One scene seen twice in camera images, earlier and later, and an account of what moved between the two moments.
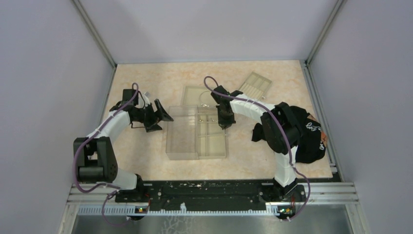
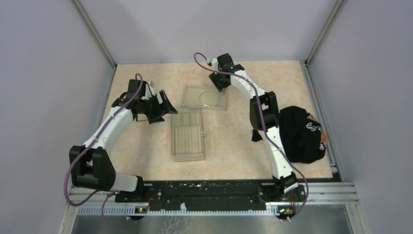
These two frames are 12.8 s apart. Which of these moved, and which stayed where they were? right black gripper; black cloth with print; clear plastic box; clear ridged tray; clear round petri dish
Moved: clear plastic box; clear ridged tray; right black gripper
Stayed: black cloth with print; clear round petri dish
